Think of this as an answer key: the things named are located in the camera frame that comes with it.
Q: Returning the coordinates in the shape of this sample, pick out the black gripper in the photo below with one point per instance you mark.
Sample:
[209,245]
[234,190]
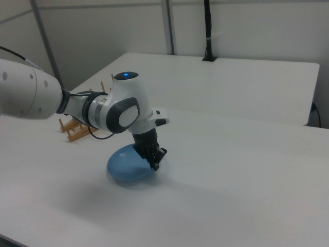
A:
[146,140]

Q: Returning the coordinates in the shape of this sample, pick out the blue round plate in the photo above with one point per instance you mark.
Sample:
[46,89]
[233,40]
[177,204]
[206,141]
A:
[123,164]

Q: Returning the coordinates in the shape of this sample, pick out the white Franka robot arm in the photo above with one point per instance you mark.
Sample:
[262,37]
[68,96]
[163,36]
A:
[115,108]

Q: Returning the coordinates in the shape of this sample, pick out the wooden plate rack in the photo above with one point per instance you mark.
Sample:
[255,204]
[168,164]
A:
[74,133]

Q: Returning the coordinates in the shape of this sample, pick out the smaller white table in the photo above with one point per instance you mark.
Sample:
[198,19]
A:
[218,85]

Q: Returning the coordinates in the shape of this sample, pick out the black clamped pole stand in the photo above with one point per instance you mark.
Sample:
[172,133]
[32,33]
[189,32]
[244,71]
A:
[208,31]

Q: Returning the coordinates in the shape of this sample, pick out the grey upright partition post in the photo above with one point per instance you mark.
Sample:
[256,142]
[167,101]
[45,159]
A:
[169,28]

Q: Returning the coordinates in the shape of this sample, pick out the grey slanted frame post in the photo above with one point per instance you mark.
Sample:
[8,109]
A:
[48,46]

